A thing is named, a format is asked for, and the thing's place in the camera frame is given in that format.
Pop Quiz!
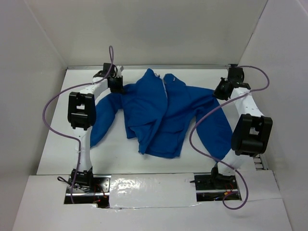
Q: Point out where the blue jacket white lining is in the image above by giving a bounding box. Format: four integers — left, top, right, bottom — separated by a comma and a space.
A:
90, 69, 232, 159

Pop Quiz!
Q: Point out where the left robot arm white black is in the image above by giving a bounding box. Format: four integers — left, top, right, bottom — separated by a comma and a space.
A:
67, 63, 124, 192

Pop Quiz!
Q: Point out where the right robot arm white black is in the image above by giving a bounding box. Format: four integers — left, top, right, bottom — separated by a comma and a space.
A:
209, 64, 273, 189

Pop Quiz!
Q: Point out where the white taped cover plate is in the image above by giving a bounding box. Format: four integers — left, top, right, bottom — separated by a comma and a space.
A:
109, 173, 197, 208

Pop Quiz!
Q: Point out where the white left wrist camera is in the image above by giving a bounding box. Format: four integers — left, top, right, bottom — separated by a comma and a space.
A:
113, 65, 124, 78

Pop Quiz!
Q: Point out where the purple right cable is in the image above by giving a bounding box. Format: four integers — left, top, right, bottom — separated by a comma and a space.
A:
189, 64, 270, 211

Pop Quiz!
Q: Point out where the aluminium frame rail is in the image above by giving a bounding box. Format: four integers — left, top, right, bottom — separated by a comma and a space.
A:
65, 63, 269, 170

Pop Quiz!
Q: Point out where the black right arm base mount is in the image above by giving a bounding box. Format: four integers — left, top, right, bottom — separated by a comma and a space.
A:
190, 174, 241, 202

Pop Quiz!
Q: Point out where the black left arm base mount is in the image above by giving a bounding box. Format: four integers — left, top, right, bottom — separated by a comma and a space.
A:
57, 175, 111, 208

